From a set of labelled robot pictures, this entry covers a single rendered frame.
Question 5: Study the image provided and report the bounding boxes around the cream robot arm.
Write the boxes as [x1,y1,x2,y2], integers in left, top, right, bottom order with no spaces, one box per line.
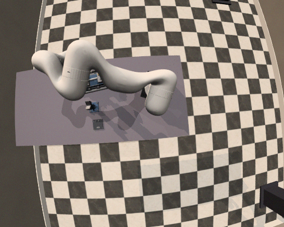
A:
[31,40,177,116]

